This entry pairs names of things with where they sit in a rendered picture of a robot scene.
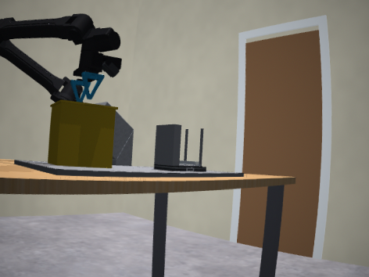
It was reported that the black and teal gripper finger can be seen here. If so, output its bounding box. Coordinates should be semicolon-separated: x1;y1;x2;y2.
70;80;91;103
81;72;105;99

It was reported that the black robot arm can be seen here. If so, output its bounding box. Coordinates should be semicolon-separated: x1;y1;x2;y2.
0;13;122;102

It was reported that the yellow open-top bin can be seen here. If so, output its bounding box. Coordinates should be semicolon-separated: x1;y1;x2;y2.
48;99;118;168

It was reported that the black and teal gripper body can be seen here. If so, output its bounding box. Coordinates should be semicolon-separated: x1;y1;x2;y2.
73;50;102;77

